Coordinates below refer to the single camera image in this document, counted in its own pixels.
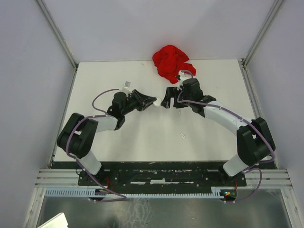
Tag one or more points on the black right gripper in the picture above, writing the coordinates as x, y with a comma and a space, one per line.
171, 92

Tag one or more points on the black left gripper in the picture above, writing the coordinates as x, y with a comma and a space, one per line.
144, 101

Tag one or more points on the white earbud charging case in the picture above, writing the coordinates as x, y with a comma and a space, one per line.
157, 102

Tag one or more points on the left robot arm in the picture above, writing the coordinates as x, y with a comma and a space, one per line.
78, 134

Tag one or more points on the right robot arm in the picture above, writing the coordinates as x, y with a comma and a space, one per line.
255, 144

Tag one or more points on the red crumpled cloth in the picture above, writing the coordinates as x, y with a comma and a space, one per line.
169, 60

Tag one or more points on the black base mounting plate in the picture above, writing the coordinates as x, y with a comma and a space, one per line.
160, 181

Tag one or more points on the grey metal plate corner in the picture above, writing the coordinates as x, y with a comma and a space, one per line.
58, 221

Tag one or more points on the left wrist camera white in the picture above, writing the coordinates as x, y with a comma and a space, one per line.
126, 88

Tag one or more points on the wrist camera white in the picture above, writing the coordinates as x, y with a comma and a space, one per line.
181, 77
126, 88

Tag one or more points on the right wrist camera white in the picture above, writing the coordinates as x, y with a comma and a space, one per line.
181, 77

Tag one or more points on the right aluminium frame post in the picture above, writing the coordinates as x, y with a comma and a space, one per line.
266, 25

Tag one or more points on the aluminium frame post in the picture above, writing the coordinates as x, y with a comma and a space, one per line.
266, 25
56, 31

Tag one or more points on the left aluminium frame post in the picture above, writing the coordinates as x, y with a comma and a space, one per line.
56, 31

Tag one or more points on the aluminium front rail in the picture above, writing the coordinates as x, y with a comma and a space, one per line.
67, 178

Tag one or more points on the white slotted cable duct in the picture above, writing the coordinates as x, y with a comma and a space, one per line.
97, 193

